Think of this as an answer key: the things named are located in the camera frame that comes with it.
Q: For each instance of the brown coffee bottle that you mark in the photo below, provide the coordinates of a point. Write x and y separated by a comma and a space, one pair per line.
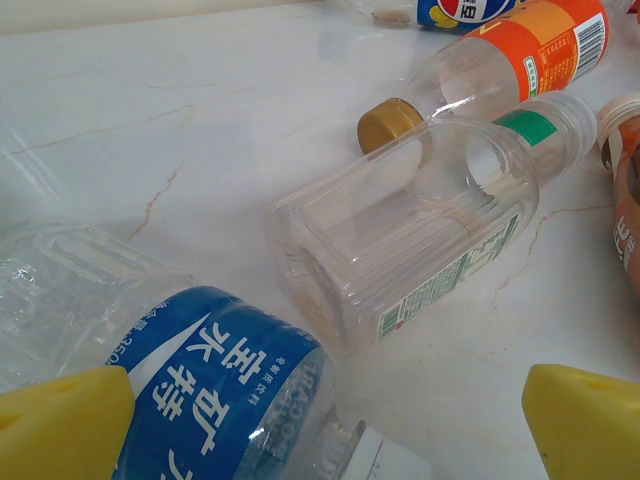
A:
627, 210

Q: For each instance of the clear bottle orange label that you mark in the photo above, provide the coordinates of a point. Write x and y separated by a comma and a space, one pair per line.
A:
545, 50

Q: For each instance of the clear bottle blue label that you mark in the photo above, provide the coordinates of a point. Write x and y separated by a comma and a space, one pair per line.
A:
225, 350

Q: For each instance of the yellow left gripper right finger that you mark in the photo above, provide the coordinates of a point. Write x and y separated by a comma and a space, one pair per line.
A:
590, 435

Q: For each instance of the square clear bottle green label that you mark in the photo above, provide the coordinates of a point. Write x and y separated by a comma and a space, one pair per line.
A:
400, 240

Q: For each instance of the Pepsi bottle blue cap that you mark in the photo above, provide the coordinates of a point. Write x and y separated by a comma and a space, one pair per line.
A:
450, 12

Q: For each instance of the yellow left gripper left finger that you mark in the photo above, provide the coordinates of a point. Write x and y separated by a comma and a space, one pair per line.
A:
60, 435

